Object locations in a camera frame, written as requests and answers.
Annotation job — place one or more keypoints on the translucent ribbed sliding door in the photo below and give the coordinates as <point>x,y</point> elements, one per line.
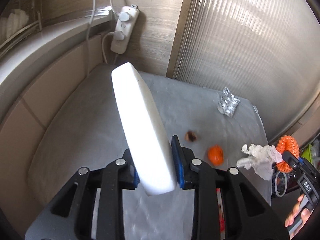
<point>266,51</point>

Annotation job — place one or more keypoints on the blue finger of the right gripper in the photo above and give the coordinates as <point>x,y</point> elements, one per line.
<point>291,160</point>

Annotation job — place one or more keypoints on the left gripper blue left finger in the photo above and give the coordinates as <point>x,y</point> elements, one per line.
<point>136,179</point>

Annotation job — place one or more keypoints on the white foam block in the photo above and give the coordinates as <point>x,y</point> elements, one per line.
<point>144,131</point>

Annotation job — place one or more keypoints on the orange mandarin peel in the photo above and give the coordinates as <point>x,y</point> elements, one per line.
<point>215,155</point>

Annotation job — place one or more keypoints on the brown nut shell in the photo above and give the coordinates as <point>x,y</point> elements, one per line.
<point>190,136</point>

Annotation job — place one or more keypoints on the white ring lid jar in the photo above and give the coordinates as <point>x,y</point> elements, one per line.
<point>280,184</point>

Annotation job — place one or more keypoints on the metal dish rack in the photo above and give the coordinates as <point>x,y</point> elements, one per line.
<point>34,24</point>

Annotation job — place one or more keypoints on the white power strip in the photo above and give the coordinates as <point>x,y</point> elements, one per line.
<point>126,21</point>

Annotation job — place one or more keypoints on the aluminium foil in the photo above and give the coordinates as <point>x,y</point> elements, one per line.
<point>227,103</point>

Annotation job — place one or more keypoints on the white bowl stack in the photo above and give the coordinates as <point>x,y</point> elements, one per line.
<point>17,20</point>

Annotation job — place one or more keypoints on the lime green plastic tub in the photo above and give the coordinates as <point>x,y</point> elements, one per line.
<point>311,153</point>

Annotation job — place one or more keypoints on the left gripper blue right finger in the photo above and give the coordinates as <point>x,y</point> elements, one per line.
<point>179,160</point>

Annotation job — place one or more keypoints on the red snack packet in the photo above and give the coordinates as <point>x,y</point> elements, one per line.
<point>221,214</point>

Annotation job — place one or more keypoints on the white tissue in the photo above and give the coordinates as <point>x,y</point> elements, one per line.
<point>261,159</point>

